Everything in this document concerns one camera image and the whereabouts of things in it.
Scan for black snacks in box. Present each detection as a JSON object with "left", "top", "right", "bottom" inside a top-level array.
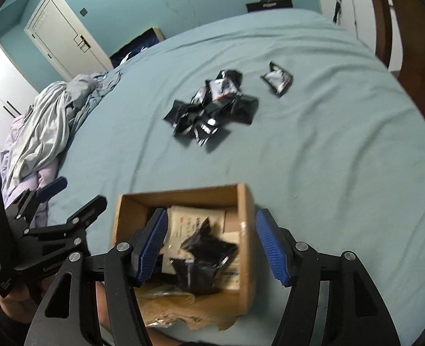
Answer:
[{"left": 169, "top": 218, "right": 238, "bottom": 296}]

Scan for person's left hand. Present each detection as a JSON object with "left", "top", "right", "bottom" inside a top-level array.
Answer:
[{"left": 0, "top": 283, "right": 39, "bottom": 323}]

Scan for crumpled grey blanket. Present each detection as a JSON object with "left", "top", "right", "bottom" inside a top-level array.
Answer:
[{"left": 0, "top": 70, "right": 120, "bottom": 207}]

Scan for torn brown paper flap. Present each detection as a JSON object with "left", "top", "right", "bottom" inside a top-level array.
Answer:
[{"left": 134, "top": 284, "right": 241, "bottom": 330}]

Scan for cardboard box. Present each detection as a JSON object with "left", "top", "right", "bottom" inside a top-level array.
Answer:
[{"left": 112, "top": 184, "right": 256, "bottom": 327}]

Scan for black snack packet left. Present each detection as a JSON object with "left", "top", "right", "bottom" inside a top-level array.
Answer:
[{"left": 163, "top": 100, "right": 206, "bottom": 137}]

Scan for black snack packet centre triangle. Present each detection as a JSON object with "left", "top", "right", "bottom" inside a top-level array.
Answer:
[{"left": 193, "top": 116, "right": 230, "bottom": 146}]

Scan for white door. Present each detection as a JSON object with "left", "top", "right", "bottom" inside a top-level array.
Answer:
[{"left": 24, "top": 0, "right": 113, "bottom": 80}]

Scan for white antler snack packet left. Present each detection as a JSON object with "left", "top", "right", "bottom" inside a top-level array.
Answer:
[{"left": 190, "top": 85, "right": 212, "bottom": 108}]

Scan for white antler snack packet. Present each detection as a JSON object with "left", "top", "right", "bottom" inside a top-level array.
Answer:
[
  {"left": 190, "top": 85, "right": 212, "bottom": 108},
  {"left": 205, "top": 69, "right": 243, "bottom": 101}
]

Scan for black snack packet upper right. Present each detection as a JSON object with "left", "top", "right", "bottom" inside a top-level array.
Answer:
[{"left": 219, "top": 94, "right": 259, "bottom": 125}]

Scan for white antler snack packet upper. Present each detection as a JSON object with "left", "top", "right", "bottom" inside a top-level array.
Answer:
[{"left": 205, "top": 69, "right": 243, "bottom": 101}]

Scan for light blue bed sheet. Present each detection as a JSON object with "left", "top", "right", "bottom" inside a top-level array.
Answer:
[{"left": 48, "top": 9, "right": 425, "bottom": 345}]

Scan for separate black white snack packet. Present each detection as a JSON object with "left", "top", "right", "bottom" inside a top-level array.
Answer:
[{"left": 260, "top": 61, "right": 294, "bottom": 98}]

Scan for black item behind bed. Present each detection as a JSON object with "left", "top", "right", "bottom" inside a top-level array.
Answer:
[{"left": 246, "top": 0, "right": 293, "bottom": 13}]

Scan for white cabinet right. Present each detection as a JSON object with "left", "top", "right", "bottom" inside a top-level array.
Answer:
[{"left": 319, "top": 0, "right": 377, "bottom": 52}]

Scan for black bag by wall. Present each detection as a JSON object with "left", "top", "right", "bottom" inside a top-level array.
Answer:
[{"left": 110, "top": 27, "right": 165, "bottom": 68}]

